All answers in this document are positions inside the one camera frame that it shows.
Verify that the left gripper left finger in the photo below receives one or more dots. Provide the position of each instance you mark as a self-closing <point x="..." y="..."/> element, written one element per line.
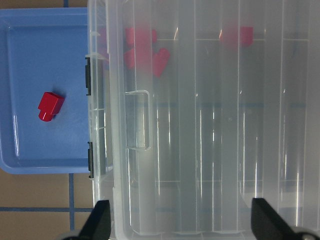
<point x="98" y="224"/>

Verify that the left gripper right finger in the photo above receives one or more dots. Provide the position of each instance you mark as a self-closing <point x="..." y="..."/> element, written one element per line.
<point x="266" y="223"/>

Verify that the red block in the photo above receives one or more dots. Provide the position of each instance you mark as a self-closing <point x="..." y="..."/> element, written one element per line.
<point x="234" y="36"/>
<point x="139" y="37"/>
<point x="159" y="61"/>
<point x="49" y="106"/>
<point x="131" y="58"/>

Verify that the clear plastic box lid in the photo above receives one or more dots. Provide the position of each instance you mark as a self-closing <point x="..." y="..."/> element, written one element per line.
<point x="212" y="125"/>

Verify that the clear plastic storage box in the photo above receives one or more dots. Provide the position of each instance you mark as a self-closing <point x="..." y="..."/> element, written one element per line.
<point x="100" y="112"/>

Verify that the blue plastic tray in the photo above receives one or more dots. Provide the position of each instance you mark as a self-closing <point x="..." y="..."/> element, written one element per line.
<point x="43" y="50"/>

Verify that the red block under lid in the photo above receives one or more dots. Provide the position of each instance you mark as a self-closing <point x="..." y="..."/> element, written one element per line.
<point x="234" y="36"/>

